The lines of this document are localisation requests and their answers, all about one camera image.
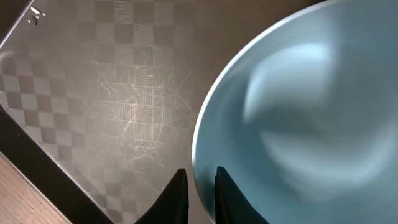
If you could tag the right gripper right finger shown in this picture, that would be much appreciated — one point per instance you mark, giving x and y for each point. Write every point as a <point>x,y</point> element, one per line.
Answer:
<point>231,206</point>

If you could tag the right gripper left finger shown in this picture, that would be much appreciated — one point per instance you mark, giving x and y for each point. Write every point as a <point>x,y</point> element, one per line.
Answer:
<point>172,205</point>

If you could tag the light blue bowl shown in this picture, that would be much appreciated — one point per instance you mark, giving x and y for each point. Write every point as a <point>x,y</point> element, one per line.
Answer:
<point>304,118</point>

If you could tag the dark brown serving tray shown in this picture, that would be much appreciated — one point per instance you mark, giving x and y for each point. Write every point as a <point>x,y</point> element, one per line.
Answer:
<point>111,90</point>

